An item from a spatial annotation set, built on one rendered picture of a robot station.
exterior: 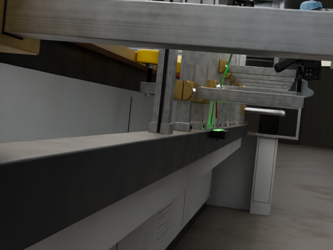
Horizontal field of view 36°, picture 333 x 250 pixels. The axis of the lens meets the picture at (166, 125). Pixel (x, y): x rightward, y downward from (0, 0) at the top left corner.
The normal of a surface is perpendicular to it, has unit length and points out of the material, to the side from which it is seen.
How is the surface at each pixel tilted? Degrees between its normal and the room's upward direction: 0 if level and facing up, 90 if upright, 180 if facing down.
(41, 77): 90
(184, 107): 90
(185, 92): 90
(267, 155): 90
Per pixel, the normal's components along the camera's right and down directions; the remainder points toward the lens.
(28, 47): 0.97, 0.11
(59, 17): -0.21, 0.01
